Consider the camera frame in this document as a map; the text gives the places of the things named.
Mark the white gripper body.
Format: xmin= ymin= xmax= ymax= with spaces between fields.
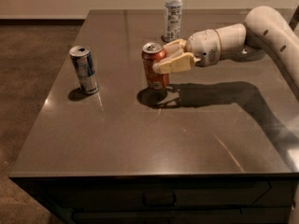
xmin=186 ymin=29 xmax=221 ymax=67

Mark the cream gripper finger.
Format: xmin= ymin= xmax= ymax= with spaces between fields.
xmin=152 ymin=52 xmax=195 ymax=75
xmin=164 ymin=39 xmax=186 ymax=59

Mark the red coke can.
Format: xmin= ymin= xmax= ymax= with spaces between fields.
xmin=141 ymin=41 xmax=169 ymax=90

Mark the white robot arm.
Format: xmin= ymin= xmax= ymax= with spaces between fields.
xmin=153 ymin=7 xmax=299 ymax=89

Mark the silver blue energy drink can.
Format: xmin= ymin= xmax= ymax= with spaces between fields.
xmin=69 ymin=46 xmax=98 ymax=95

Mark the clear plastic water bottle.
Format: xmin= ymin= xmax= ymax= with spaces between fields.
xmin=162 ymin=0 xmax=183 ymax=42

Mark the dark cabinet with drawers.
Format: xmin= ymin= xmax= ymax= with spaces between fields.
xmin=12 ymin=177 xmax=298 ymax=224

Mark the black drawer handle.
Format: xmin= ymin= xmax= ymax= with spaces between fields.
xmin=142 ymin=192 xmax=177 ymax=207

